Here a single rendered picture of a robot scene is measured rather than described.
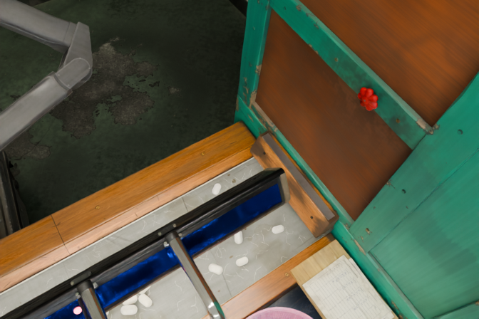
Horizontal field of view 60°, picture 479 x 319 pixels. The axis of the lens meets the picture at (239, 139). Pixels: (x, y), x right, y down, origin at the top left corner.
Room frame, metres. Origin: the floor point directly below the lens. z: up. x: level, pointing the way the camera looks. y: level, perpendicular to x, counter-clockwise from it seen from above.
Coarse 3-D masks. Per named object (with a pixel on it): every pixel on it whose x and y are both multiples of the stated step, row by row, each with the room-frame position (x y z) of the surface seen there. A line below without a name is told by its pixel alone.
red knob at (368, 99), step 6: (360, 90) 0.49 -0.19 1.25; (366, 90) 0.48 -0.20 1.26; (372, 90) 0.48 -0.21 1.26; (360, 96) 0.49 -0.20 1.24; (366, 96) 0.48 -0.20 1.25; (372, 96) 0.47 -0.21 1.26; (360, 102) 0.48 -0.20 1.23; (366, 102) 0.47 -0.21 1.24; (372, 102) 0.47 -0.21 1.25; (366, 108) 0.47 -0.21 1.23; (372, 108) 0.47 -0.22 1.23
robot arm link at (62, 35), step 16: (0, 0) 0.61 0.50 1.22; (16, 0) 0.63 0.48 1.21; (0, 16) 0.58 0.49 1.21; (16, 16) 0.60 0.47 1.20; (32, 16) 0.61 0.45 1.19; (48, 16) 0.63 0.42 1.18; (16, 32) 0.59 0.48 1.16; (32, 32) 0.59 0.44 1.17; (48, 32) 0.60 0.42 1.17; (64, 32) 0.61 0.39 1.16; (80, 32) 0.62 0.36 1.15; (64, 48) 0.59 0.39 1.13; (80, 48) 0.59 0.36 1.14; (64, 64) 0.55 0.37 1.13; (80, 80) 0.53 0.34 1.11
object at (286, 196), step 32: (224, 192) 0.35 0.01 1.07; (256, 192) 0.34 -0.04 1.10; (288, 192) 0.36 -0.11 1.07; (192, 224) 0.26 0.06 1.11; (224, 224) 0.28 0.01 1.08; (128, 256) 0.19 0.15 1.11; (160, 256) 0.20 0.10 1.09; (192, 256) 0.22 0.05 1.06; (64, 288) 0.13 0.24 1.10; (96, 288) 0.14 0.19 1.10; (128, 288) 0.15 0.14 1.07
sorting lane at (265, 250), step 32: (256, 160) 0.62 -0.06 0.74; (192, 192) 0.49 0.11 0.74; (128, 224) 0.37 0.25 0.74; (160, 224) 0.39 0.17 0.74; (256, 224) 0.42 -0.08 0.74; (288, 224) 0.44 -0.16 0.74; (96, 256) 0.28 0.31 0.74; (224, 256) 0.33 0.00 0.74; (256, 256) 0.34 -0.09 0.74; (288, 256) 0.35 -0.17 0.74; (32, 288) 0.19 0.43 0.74; (160, 288) 0.23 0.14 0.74; (192, 288) 0.24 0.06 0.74; (224, 288) 0.25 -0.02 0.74
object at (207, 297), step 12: (168, 228) 0.25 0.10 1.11; (168, 240) 0.22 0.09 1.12; (180, 240) 0.23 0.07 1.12; (180, 252) 0.20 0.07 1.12; (180, 264) 0.19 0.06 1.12; (192, 264) 0.19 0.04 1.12; (84, 276) 0.15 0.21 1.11; (192, 276) 0.17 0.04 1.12; (84, 288) 0.13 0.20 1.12; (204, 288) 0.15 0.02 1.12; (84, 300) 0.11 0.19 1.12; (96, 300) 0.11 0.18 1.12; (204, 300) 0.14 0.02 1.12; (216, 300) 0.14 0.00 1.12; (84, 312) 0.10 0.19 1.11; (96, 312) 0.10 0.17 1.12; (216, 312) 0.12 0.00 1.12
